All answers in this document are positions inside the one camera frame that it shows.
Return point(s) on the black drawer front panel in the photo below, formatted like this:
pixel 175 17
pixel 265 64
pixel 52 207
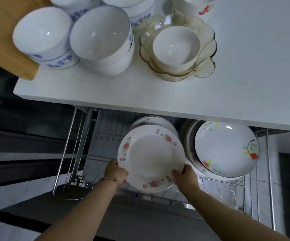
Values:
pixel 59 215

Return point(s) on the person's left hand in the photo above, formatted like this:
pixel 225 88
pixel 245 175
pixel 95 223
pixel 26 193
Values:
pixel 113 173

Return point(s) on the white cup red print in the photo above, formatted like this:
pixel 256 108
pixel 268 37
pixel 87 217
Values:
pixel 197 6

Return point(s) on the person's right forearm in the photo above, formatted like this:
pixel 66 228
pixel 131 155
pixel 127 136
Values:
pixel 225 218

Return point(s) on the small plain white bowl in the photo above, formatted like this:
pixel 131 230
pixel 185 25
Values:
pixel 176 48

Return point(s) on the person's left thumb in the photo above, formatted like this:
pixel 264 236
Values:
pixel 125 176

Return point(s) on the stack of white plates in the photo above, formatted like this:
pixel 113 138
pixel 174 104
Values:
pixel 189 145

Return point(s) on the person's right hand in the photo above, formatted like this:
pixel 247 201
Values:
pixel 187 180

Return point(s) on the wooden cutting board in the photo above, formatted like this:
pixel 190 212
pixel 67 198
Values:
pixel 1 35

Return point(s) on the amber scalloped glass bowl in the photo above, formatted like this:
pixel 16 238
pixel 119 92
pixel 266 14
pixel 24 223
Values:
pixel 205 60

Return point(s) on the person's right thumb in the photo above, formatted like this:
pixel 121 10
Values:
pixel 177 174

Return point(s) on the white plate orange fruit print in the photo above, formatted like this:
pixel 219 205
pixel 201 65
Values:
pixel 226 148

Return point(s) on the person's left forearm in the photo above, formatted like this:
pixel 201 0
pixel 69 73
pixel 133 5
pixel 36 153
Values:
pixel 84 212

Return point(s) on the white plate pink floral rim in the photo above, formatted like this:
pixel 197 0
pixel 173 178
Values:
pixel 150 158
pixel 151 120

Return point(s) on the white bowl blue flower print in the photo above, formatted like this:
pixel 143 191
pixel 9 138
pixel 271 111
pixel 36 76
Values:
pixel 57 62
pixel 132 9
pixel 72 6

